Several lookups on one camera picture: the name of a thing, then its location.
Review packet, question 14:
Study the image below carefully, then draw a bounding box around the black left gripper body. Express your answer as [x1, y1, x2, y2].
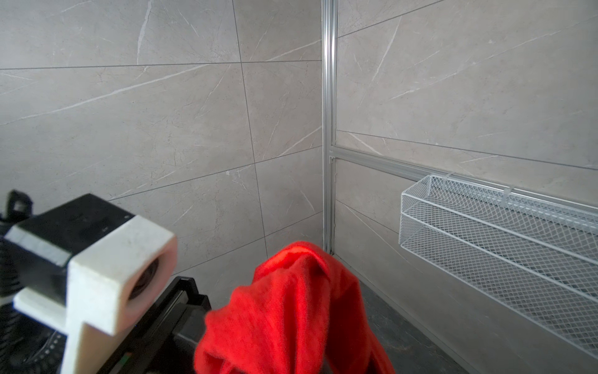
[0, 275, 212, 374]

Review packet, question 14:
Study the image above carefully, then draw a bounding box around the red cloth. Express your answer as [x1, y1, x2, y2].
[193, 242, 394, 373]

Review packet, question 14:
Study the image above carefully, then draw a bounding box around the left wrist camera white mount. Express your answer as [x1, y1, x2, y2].
[1, 190, 178, 373]

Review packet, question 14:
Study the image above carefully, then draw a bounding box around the aluminium horizontal back rail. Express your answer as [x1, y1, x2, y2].
[323, 146, 597, 224]

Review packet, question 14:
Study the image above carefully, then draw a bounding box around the aluminium frame post left corner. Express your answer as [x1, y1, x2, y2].
[321, 0, 339, 254]

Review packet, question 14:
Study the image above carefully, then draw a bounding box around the white wire mesh basket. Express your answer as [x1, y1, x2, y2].
[399, 175, 597, 356]

